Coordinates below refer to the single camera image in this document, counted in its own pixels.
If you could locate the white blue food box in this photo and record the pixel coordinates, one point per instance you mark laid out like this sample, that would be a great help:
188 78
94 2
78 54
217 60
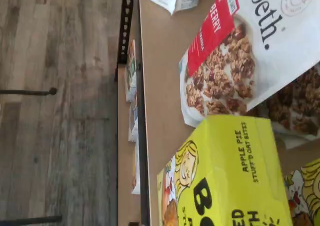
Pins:
133 123

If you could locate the brown shelf board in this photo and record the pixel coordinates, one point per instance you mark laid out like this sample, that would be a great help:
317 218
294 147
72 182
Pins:
162 60
123 161

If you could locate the white red granola bag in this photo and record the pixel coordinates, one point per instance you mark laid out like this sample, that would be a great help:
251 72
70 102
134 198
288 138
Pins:
300 105
275 48

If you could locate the thin black rod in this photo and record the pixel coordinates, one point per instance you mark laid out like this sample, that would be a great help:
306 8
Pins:
25 91
30 219

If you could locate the black metal shelf frame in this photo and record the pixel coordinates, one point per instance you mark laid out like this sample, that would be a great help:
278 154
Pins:
125 23

